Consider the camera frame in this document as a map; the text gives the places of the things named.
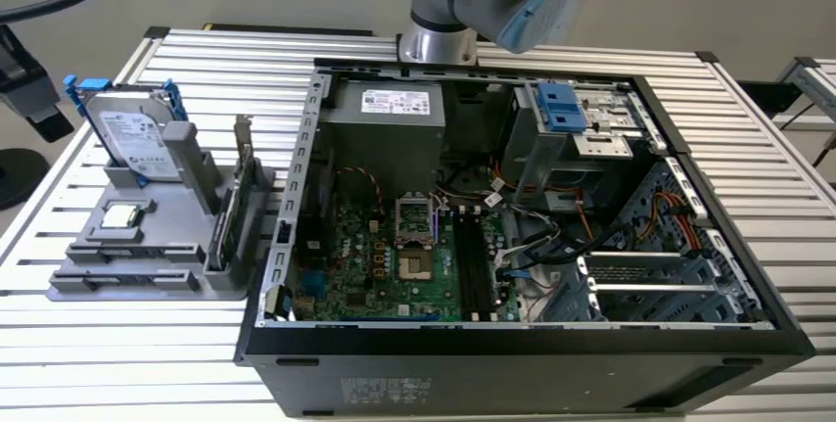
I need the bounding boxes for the black RAM slot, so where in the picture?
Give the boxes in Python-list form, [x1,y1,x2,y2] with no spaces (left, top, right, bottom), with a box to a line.
[469,207,490,323]
[461,207,482,323]
[477,207,500,323]
[453,207,476,323]

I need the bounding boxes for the metal socket cover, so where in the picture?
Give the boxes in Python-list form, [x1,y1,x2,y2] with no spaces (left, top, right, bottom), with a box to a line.
[393,191,437,250]

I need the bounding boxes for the grey power supply unit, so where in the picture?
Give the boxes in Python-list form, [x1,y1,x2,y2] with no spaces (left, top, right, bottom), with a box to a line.
[318,79,449,198]

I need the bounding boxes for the CPU socket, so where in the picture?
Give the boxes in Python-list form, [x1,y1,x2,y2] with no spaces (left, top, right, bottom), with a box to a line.
[397,251,437,285]

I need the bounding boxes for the green motherboard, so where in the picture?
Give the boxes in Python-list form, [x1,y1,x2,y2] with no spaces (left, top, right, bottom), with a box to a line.
[289,191,525,324]

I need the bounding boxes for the blue VGA port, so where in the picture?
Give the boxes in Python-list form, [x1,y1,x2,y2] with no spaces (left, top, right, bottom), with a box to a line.
[298,268,326,297]

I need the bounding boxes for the blue expansion slot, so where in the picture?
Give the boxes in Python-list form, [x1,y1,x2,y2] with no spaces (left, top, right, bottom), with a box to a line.
[334,311,441,322]

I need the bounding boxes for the blue plastic drive latch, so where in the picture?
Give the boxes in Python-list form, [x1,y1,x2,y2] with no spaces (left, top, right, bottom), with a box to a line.
[537,81,584,133]

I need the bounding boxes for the Nvidia Quadro graphics card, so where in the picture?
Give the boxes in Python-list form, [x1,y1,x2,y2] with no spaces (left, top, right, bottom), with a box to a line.
[206,115,257,272]

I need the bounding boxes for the grey metal drive cage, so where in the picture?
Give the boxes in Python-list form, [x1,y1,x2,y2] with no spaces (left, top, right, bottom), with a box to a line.
[505,79,662,208]

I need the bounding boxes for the grey metal disk bay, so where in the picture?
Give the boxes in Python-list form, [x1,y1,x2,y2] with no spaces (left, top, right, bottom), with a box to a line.
[577,249,766,328]

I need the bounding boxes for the grey plastic parts rack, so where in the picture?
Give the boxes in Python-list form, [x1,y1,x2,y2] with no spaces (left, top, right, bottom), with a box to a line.
[42,116,277,304]

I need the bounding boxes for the black open PC case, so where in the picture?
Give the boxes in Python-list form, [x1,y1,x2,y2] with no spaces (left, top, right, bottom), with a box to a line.
[232,57,817,418]

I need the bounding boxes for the silver CPU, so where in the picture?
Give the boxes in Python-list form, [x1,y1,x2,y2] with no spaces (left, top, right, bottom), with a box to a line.
[98,205,144,231]

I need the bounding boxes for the hard disk in blue carrier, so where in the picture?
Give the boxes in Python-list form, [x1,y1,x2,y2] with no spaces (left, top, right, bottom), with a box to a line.
[61,74,190,189]

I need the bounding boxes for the black round stand base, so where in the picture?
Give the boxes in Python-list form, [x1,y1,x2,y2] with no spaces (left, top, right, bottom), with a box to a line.
[0,147,50,211]

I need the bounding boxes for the slatted metal side table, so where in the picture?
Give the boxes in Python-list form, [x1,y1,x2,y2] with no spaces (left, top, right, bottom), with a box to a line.
[772,56,836,130]

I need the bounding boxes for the twisted red black fan wire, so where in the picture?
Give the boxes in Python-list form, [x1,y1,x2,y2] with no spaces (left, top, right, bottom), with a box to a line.
[334,164,389,221]

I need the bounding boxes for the wire bundle with white tags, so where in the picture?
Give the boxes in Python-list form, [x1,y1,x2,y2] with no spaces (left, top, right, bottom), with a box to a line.
[429,180,508,211]

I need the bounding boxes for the thin orange data cable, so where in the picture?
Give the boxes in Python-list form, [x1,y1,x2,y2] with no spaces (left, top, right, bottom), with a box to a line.
[570,185,597,243]

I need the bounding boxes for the thin red black wire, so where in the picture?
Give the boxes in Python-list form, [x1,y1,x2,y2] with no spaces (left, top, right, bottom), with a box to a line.
[520,284,570,319]

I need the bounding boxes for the black cable bundle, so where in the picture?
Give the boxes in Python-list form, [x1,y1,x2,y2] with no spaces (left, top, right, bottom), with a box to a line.
[514,219,632,272]

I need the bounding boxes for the orange red power wires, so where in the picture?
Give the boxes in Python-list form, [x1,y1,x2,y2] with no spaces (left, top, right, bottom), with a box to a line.
[636,190,705,253]

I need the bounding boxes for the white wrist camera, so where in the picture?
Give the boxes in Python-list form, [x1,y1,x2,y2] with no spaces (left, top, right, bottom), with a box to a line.
[0,79,64,123]

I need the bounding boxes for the black camera bracket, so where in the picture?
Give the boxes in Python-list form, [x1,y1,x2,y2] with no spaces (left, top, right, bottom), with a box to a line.
[0,24,50,96]

